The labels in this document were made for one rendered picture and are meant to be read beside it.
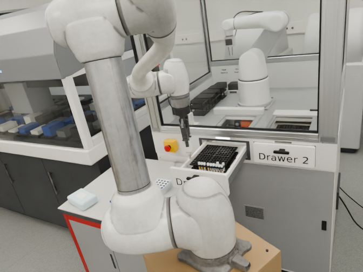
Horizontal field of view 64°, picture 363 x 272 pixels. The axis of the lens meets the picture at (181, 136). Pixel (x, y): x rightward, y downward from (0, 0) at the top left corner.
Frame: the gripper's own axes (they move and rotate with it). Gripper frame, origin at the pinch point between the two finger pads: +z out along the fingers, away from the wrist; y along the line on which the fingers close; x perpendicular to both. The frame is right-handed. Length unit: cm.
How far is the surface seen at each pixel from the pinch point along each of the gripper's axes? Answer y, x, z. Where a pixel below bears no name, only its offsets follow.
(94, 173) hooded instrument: 32, 73, 31
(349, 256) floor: 26, -87, 100
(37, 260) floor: 23, 139, 100
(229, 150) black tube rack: 11.3, -19.2, 10.2
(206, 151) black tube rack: 12.0, -6.9, 10.5
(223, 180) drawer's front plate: -17.0, -16.2, 10.3
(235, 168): -2.0, -21.7, 13.3
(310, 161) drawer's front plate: 2, -57, 15
